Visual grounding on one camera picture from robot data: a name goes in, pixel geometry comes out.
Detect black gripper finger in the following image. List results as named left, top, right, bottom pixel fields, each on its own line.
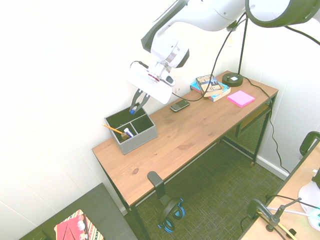
left=134, top=93, right=151, bottom=113
left=129, top=89, right=143, bottom=112

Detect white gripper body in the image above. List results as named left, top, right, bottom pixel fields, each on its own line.
left=124, top=68, right=173, bottom=105

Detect white marker blue cap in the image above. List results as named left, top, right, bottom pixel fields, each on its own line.
left=128, top=101, right=141, bottom=115

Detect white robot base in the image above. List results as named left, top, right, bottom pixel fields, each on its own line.
left=298, top=168, right=320, bottom=216

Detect black keypad phone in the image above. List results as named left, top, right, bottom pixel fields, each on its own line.
left=170, top=99, right=191, bottom=113

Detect orange pencil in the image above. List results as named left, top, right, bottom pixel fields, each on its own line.
left=101, top=123, right=124, bottom=135

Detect blue paperback book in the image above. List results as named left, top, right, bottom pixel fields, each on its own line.
left=189, top=79, right=232, bottom=103

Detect grey fabric desk organizer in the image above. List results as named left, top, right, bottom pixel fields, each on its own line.
left=104, top=106, right=158, bottom=155

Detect tan paperback book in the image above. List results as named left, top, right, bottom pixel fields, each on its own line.
left=195, top=74, right=225, bottom=98

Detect black desk lamp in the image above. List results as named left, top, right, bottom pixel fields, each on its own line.
left=221, top=13, right=250, bottom=87

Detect black headphone hanger clamp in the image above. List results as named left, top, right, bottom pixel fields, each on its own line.
left=146, top=171, right=173, bottom=208

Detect pink sticky note pad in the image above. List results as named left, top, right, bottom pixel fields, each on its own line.
left=226, top=90, right=256, bottom=108

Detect black side table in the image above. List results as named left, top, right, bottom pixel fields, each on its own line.
left=18, top=182, right=140, bottom=240

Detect black blue headphones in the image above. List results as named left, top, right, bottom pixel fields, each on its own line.
left=157, top=197, right=187, bottom=234

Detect patterned cartoon notebook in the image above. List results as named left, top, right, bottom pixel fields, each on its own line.
left=61, top=209, right=105, bottom=240

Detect red paper folder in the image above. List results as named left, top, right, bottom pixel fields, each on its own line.
left=54, top=216, right=88, bottom=240

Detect black table clamp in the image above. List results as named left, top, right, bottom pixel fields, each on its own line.
left=240, top=198, right=278, bottom=232

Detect black curved clamp hook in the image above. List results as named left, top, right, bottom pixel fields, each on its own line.
left=299, top=131, right=320, bottom=161

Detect white teal device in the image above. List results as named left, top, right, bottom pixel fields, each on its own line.
left=307, top=206, right=320, bottom=232

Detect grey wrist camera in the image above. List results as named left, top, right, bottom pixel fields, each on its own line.
left=159, top=72, right=177, bottom=87

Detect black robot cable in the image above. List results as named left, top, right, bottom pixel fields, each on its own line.
left=129, top=12, right=320, bottom=102

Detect black lamp power cord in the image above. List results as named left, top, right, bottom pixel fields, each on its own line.
left=241, top=76, right=292, bottom=176

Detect wooden desk with black frame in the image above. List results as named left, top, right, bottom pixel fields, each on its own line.
left=92, top=93, right=279, bottom=240

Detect black camera stand rod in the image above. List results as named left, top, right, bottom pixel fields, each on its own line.
left=266, top=197, right=303, bottom=232

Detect thin white cable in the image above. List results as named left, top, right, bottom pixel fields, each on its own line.
left=268, top=206, right=313, bottom=216

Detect yellow black strap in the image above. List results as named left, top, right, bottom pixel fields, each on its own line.
left=276, top=221, right=298, bottom=240

